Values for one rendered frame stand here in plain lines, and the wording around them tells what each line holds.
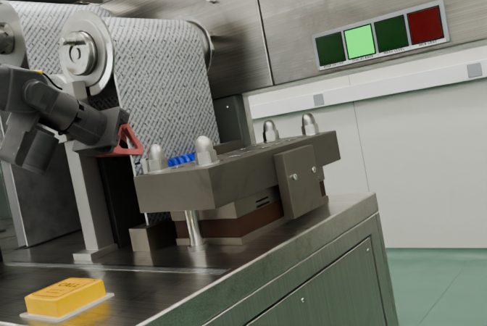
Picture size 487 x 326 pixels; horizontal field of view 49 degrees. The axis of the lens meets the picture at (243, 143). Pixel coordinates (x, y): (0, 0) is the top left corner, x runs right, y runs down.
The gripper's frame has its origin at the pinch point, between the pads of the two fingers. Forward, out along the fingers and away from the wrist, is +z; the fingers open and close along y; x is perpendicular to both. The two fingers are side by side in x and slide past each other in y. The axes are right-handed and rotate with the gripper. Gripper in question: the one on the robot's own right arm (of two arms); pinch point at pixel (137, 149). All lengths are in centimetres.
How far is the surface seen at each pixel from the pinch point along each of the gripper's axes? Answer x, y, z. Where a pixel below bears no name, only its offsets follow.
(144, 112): 6.8, 0.3, -0.5
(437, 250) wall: 48, -46, 279
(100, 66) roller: 11.6, -2.1, -10.0
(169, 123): 7.5, 0.2, 5.7
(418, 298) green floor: 10, -36, 224
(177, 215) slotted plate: -10.1, 6.6, 6.0
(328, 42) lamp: 26.6, 23.9, 19.3
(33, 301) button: -27.6, 8.6, -16.8
